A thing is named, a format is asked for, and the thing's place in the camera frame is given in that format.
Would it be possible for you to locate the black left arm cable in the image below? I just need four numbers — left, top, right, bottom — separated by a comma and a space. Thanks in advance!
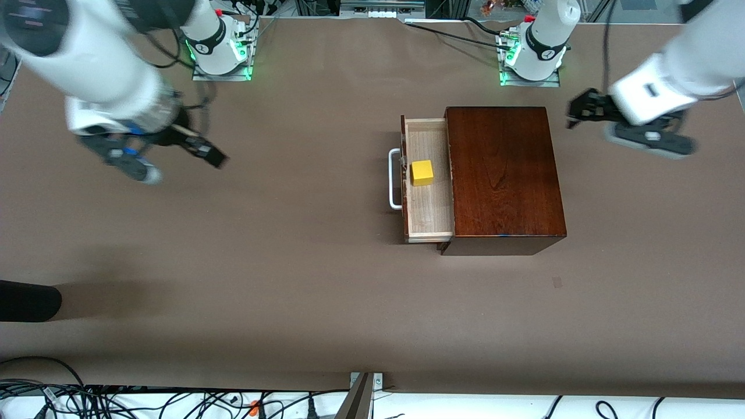
601, 0, 741, 101

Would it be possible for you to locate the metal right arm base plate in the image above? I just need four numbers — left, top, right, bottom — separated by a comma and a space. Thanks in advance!
191, 22, 255, 82

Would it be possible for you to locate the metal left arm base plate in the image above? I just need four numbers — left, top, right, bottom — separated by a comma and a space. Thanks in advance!
498, 35, 562, 88

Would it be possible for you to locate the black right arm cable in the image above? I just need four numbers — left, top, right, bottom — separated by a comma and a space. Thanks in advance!
143, 29, 218, 140

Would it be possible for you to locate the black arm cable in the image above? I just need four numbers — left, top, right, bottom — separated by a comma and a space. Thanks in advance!
601, 0, 741, 101
143, 29, 218, 140

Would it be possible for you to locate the black table cable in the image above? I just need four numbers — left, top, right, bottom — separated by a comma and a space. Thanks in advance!
406, 16, 505, 49

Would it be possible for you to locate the white power strip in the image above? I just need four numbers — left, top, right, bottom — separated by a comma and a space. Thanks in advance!
340, 0, 427, 19

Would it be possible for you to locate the metal edge bracket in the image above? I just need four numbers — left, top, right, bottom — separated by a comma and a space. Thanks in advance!
349, 372, 384, 392

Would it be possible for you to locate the dark brown wooden cabinet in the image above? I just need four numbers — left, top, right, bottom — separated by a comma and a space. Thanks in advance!
438, 106, 567, 257

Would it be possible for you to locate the white metal drawer handle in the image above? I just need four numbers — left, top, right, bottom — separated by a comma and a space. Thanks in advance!
388, 148, 406, 211

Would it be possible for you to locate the yellow cube block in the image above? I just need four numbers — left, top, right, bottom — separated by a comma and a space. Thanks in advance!
410, 159, 435, 187

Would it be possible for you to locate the light wood drawer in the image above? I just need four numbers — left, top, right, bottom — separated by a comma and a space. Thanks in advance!
400, 115, 455, 244

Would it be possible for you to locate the dark slanted post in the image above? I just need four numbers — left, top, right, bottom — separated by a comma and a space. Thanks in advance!
334, 372, 374, 419

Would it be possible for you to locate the black tangled floor cable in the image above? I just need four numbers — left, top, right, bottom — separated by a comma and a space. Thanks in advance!
0, 356, 350, 419

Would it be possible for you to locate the black cylindrical object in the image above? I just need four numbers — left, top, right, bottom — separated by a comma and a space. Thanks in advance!
0, 280, 62, 322

